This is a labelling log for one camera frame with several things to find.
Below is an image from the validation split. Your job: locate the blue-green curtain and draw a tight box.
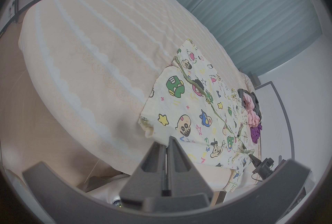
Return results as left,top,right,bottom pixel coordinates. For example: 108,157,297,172
119,0,323,78

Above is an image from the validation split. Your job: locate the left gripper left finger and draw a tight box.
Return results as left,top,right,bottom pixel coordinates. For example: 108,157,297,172
120,141,167,200

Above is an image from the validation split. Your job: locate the pink garment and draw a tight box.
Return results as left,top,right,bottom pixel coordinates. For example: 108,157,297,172
242,94,260,126

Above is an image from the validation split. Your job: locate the bed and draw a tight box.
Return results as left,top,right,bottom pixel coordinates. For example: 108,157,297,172
18,0,295,205

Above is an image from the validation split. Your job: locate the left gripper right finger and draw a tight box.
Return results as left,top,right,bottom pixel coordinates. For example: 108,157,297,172
167,136,213,200

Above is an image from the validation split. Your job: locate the grey bedside table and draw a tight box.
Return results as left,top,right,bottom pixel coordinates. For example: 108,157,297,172
248,72,261,86

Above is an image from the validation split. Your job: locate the white printed pyjama top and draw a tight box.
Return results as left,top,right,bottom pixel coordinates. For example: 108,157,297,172
139,38,256,192

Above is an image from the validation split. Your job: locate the cream pillow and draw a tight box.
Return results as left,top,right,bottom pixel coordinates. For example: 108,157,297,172
239,71,256,91

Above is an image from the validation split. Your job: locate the black garment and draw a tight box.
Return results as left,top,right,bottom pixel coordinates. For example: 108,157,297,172
250,91,263,117

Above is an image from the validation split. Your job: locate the purple garment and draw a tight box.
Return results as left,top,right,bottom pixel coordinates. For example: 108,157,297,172
250,124,262,143

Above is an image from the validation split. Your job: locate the dark grey garment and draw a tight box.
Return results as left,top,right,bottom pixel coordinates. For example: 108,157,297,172
237,88,262,117

